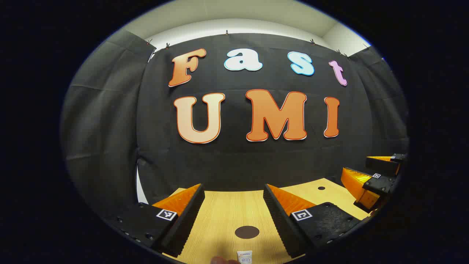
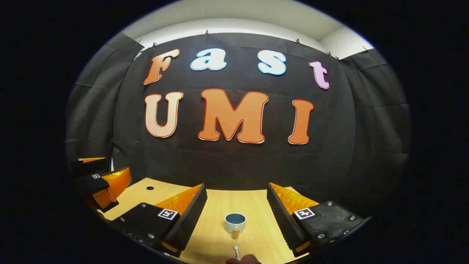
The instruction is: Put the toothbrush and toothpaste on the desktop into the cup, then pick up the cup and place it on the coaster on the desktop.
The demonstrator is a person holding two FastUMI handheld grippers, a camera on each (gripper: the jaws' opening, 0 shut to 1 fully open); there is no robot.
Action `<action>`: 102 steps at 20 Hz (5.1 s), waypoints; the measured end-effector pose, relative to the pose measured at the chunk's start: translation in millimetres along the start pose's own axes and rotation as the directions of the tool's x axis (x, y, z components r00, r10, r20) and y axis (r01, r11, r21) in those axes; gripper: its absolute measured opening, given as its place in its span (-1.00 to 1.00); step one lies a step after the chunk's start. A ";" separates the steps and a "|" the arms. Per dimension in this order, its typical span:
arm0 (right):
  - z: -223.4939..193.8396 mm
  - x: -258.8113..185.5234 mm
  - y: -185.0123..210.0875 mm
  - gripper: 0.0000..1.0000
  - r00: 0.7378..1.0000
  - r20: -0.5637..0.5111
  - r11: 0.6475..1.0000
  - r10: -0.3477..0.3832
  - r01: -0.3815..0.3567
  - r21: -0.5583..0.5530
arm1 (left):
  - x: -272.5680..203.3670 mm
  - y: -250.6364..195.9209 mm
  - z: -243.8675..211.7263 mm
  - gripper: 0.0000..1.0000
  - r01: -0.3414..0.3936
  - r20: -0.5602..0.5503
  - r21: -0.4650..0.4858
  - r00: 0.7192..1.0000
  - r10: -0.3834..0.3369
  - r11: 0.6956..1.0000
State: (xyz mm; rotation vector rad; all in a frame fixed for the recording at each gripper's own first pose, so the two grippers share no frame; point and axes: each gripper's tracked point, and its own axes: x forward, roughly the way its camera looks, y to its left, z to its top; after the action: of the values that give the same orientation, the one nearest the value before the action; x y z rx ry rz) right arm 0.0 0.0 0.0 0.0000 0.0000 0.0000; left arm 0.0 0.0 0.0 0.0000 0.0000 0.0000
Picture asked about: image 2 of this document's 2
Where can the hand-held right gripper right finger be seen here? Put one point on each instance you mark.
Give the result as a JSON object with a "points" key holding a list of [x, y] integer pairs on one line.
{"points": [[282, 216]]}

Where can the white toothbrush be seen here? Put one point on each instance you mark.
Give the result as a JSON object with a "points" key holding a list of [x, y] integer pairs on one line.
{"points": [[236, 250]]}

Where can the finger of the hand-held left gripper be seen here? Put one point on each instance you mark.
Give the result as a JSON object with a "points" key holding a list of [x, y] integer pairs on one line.
{"points": [[113, 185], [89, 165]]}

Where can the wooden desktop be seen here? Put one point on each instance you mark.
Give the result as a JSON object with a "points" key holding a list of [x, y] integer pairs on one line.
{"points": [[220, 205]]}

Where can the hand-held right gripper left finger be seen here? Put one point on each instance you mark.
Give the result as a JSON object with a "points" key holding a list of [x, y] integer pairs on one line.
{"points": [[190, 216]]}

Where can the black backdrop cloth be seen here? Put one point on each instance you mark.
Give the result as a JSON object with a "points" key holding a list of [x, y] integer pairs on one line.
{"points": [[238, 161]]}

